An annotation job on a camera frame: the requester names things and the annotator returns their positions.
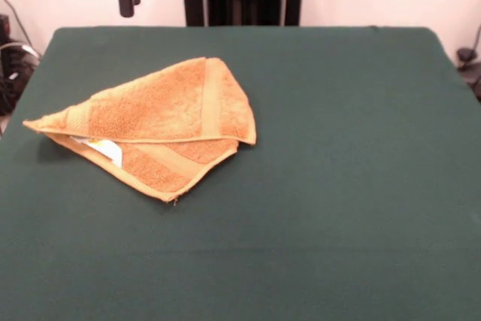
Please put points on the black clamp mount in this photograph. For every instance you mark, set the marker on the black clamp mount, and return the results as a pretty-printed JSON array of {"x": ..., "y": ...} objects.
[{"x": 467, "y": 56}]

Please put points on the orange terry towel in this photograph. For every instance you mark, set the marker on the orange terry towel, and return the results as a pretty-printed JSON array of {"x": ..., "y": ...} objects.
[{"x": 169, "y": 110}]

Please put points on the dark green tablecloth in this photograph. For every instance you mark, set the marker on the dark green tablecloth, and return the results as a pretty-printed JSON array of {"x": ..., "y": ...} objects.
[{"x": 338, "y": 185}]

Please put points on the black electronics pile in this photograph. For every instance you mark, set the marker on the black electronics pile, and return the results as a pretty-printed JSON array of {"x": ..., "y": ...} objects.
[{"x": 11, "y": 80}]

